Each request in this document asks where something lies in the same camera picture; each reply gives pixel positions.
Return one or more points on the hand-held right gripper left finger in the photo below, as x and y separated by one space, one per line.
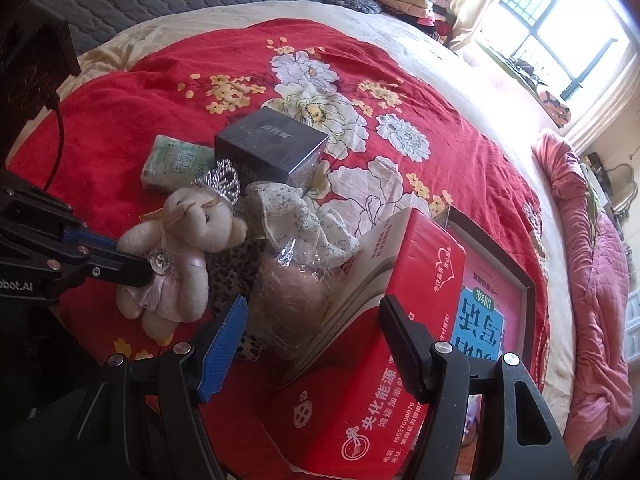
220 355

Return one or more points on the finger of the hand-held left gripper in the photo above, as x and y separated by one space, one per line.
90 240
125 270

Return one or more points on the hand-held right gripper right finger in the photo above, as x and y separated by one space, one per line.
405 350

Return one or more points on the cream teddy bear with crown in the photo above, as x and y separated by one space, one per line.
195 220

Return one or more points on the leopard print scrunchie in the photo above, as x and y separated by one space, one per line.
230 265

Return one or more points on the green white tissue pack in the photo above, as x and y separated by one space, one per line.
172 160

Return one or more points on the grey tray box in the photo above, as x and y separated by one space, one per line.
529 310

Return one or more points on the red tissue box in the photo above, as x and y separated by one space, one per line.
425 270

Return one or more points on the pink item in plastic bag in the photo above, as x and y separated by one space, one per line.
295 285

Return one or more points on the red floral blanket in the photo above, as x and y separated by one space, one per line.
125 100

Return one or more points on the black box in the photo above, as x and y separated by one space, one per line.
265 140

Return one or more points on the pink quilt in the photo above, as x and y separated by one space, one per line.
595 285

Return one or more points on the green cloth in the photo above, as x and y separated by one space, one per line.
591 187

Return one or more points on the orange patterned cloth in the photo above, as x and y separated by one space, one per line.
555 106

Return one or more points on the cream bed sheet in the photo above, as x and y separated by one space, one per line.
425 60

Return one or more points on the cream curtain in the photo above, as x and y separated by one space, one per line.
480 5
600 110

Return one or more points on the dark patterned cloth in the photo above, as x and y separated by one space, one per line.
355 4

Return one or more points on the window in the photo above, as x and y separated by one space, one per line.
550 25

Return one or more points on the ornate metal frame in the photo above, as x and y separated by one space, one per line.
622 180

